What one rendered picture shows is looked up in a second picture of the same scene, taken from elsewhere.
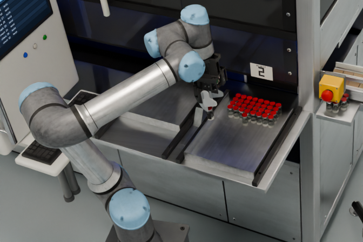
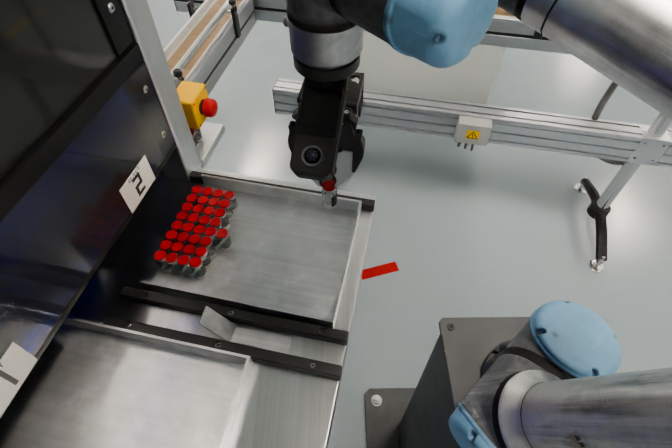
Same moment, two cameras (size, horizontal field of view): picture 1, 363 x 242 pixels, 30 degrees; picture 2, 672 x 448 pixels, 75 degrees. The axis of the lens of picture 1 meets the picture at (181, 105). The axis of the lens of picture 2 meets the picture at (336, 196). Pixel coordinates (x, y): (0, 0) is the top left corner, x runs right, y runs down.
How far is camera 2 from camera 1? 203 cm
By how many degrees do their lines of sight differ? 73
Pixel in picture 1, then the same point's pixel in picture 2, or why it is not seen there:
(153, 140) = (283, 423)
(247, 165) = (330, 225)
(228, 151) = (301, 259)
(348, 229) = not seen: hidden behind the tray
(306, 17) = not seen: outside the picture
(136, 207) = (578, 313)
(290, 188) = not seen: hidden behind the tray
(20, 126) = not seen: outside the picture
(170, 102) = (139, 424)
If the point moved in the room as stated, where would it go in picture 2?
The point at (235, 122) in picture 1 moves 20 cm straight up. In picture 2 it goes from (222, 264) to (196, 194)
